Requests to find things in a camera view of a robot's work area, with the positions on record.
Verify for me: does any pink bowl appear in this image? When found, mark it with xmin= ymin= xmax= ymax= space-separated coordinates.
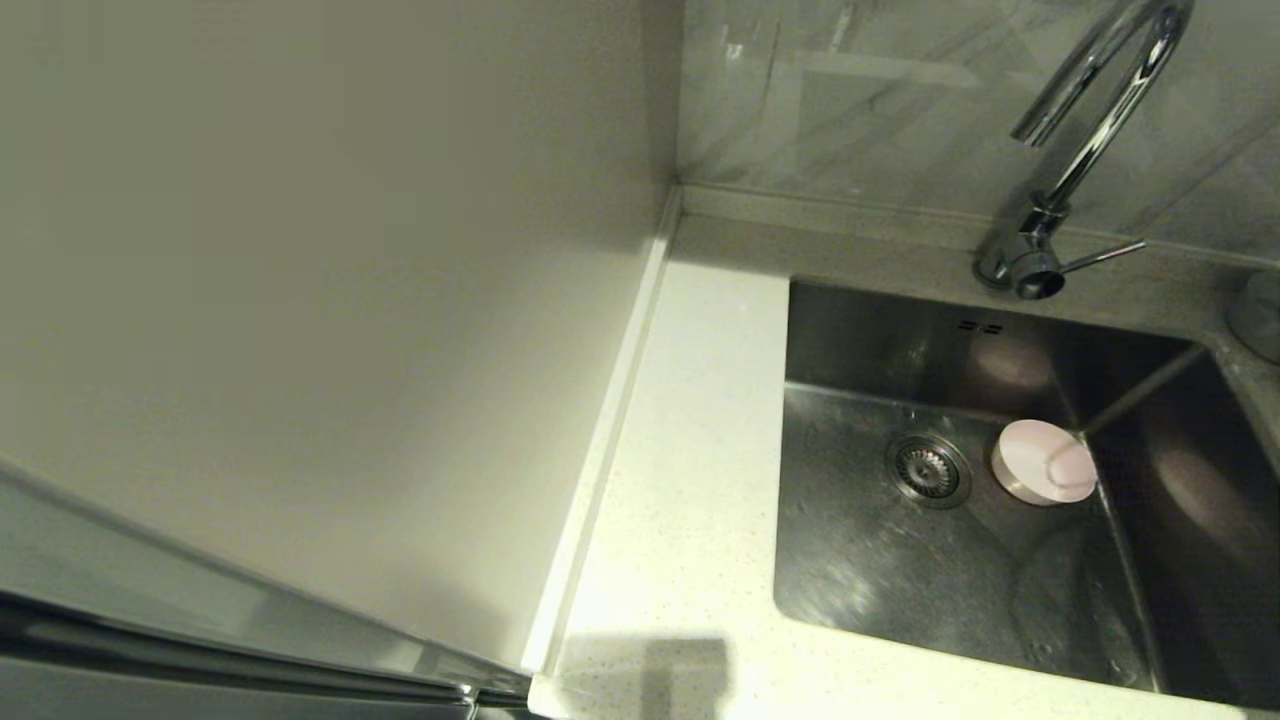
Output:
xmin=990 ymin=418 xmax=1099 ymax=507

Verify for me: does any metal sink drain strainer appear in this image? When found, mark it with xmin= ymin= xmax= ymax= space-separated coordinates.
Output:
xmin=884 ymin=432 xmax=973 ymax=511

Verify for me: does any stainless steel sink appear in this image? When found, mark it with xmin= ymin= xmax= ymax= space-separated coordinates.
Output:
xmin=772 ymin=278 xmax=1280 ymax=709

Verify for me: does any chrome gooseneck faucet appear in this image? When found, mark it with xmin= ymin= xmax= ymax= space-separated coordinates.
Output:
xmin=975 ymin=0 xmax=1196 ymax=301

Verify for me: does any stainless steel refrigerator door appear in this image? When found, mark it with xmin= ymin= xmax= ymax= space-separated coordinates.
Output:
xmin=0 ymin=455 xmax=536 ymax=720

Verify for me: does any light blue bowl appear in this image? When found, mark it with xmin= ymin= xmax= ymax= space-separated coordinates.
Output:
xmin=1226 ymin=272 xmax=1280 ymax=365

